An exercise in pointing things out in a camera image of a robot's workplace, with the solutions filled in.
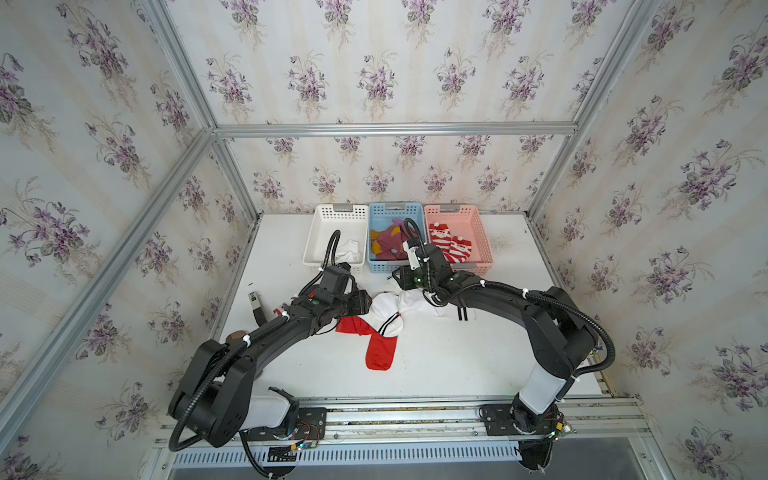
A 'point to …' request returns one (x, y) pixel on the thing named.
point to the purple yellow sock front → (380, 240)
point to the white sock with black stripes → (384, 315)
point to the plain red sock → (381, 349)
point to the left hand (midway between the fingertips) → (365, 301)
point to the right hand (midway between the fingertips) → (401, 272)
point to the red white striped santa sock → (441, 237)
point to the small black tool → (256, 307)
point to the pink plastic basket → (463, 221)
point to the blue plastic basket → (383, 214)
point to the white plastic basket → (351, 221)
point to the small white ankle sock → (349, 252)
